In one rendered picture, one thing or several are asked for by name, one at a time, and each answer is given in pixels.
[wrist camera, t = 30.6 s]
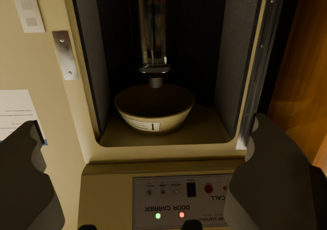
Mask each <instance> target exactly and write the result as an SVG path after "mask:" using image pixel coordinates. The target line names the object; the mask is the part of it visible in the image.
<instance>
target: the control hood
mask: <svg viewBox="0 0 327 230"><path fill-rule="evenodd" d="M245 162H246V161H245V159H235V160H208V161H182V162H156V163H129V164H103V165H86V166H85V167H84V170H83V172H82V174H81V185H80V197H79V209H78V221H77V230H78V229H79V228H80V227H81V226H82V225H95V226H96V228H97V230H132V202H133V177H163V176H188V175H213V174H233V173H234V171H235V169H236V167H238V166H240V165H242V164H244V163H245ZM203 230H232V229H231V228H230V227H229V226H225V227H204V228H203Z"/></svg>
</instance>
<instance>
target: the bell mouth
mask: <svg viewBox="0 0 327 230"><path fill-rule="evenodd" d="M194 103H195V96H194V95H193V93H192V92H190V91H189V90H187V89H186V88H183V87H181V86H177V85H174V84H167V83H163V85H162V86H161V87H160V88H152V87H150V86H149V83H147V84H140V85H136V86H132V87H129V88H127V89H125V90H123V91H121V92H120V93H119V94H118V95H117V96H116V97H115V99H114V105H115V107H116V108H117V110H118V111H119V113H120V115H121V116H122V117H123V119H124V120H125V122H126V123H127V124H128V125H129V127H130V128H131V129H133V130H135V131H137V132H139V133H143V134H148V135H160V134H165V133H169V132H172V131H174V130H176V129H177V128H179V127H180V126H181V125H182V123H183V121H184V120H185V118H186V116H187V115H188V113H189V111H190V110H191V108H192V106H193V105H194ZM154 106H160V107H166V108H170V109H172V110H174V111H176V112H177V113H175V114H172V115H167V116H160V117H145V116H137V115H133V114H134V113H135V112H137V111H138V110H141V109H143V108H147V107H154Z"/></svg>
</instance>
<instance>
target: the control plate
mask: <svg viewBox="0 0 327 230"><path fill-rule="evenodd" d="M232 176H233V174H213V175H188V176H163V177H133V202H132V230H162V229H181V228H182V226H183V224H184V222H185V221H186V220H191V219H196V220H199V221H200V222H201V223H202V227H203V228H204V227H225V226H229V225H228V224H227V223H226V221H225V219H224V217H223V211H224V206H225V201H226V197H227V193H228V191H226V192H225V191H223V190H222V187H223V186H224V185H225V186H227V187H228V188H229V184H230V181H231V179H232ZM187 183H195V186H196V197H187V185H186V184H187ZM207 185H210V186H212V188H213V191H212V192H211V193H210V194H209V193H207V192H206V191H205V187H206V186H207ZM175 189H177V190H179V193H178V194H174V190H175ZM149 190H151V191H152V195H148V194H147V191H149ZM161 190H165V194H164V195H162V194H161ZM158 212H159V213H160V214H161V218H160V219H156V218H155V214H156V213H158ZM180 212H184V214H185V216H184V218H180V217H179V213H180Z"/></svg>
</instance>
